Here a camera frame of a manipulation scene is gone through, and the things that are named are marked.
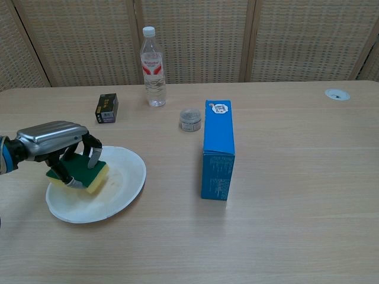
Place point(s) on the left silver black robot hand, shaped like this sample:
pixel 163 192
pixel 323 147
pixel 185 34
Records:
pixel 50 136

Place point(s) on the green yellow sponge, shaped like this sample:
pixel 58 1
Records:
pixel 97 177

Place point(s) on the white stained plate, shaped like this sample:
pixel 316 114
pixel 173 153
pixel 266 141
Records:
pixel 124 177

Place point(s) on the small black box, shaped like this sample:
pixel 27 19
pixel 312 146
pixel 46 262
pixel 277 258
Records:
pixel 107 108

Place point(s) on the woven bamboo screen panel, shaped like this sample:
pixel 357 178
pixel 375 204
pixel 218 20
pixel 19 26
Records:
pixel 305 41
pixel 201 41
pixel 83 44
pixel 14 59
pixel 371 68

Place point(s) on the clear plastic water bottle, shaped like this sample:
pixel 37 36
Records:
pixel 153 80

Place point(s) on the small clear jar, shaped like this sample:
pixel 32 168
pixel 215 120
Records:
pixel 191 119

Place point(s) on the tall blue carton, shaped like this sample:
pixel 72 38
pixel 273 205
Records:
pixel 217 165

